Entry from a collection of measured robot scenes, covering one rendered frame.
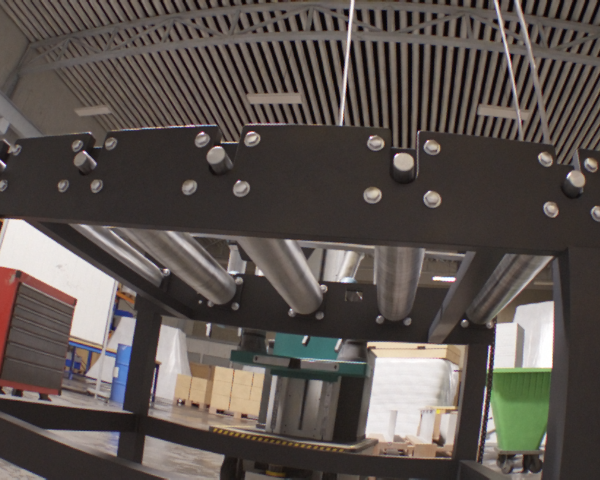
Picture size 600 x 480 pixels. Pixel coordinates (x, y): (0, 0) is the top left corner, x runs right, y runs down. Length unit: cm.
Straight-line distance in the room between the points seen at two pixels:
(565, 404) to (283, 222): 51
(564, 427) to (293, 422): 193
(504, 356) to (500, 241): 442
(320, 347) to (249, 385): 748
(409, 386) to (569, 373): 418
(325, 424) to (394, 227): 176
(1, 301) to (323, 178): 277
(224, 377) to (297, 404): 750
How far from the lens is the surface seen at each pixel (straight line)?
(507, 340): 513
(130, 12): 1206
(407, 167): 72
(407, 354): 494
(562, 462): 69
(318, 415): 239
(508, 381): 382
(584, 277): 73
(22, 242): 590
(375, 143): 77
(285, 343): 243
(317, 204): 74
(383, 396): 492
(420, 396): 479
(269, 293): 170
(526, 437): 393
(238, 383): 985
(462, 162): 77
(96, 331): 636
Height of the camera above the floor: 49
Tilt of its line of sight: 20 degrees up
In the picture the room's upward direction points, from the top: 8 degrees clockwise
